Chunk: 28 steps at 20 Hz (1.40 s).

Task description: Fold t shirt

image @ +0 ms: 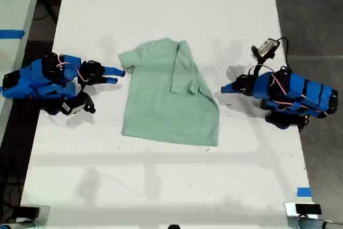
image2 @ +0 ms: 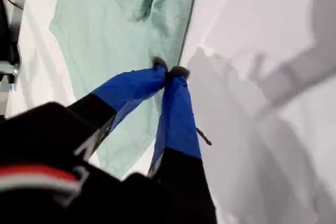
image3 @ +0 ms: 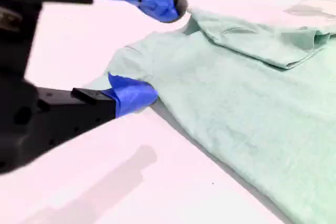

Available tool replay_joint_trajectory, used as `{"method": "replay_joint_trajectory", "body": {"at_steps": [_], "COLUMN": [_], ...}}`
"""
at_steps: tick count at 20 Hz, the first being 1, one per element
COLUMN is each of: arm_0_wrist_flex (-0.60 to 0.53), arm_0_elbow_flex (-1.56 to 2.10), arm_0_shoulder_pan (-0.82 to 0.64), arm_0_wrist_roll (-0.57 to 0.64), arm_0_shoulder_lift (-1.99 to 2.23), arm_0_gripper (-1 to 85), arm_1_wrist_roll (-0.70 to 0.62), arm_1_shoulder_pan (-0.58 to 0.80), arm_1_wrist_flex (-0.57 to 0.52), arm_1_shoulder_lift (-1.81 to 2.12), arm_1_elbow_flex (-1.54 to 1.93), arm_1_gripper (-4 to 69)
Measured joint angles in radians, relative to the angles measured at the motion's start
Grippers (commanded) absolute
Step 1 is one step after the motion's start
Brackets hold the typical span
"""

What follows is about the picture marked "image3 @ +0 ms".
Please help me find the pale green T-shirt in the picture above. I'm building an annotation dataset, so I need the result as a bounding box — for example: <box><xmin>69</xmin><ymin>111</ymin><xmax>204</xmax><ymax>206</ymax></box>
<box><xmin>83</xmin><ymin>0</ymin><xmax>336</xmax><ymax>224</ymax></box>

